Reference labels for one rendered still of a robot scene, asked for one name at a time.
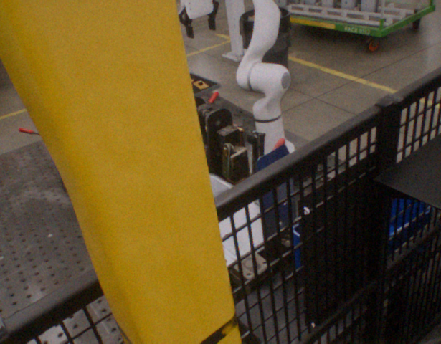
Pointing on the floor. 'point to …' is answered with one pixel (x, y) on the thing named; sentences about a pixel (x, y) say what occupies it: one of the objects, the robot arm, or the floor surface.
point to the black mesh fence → (375, 256)
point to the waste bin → (277, 56)
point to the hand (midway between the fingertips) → (201, 31)
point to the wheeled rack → (390, 18)
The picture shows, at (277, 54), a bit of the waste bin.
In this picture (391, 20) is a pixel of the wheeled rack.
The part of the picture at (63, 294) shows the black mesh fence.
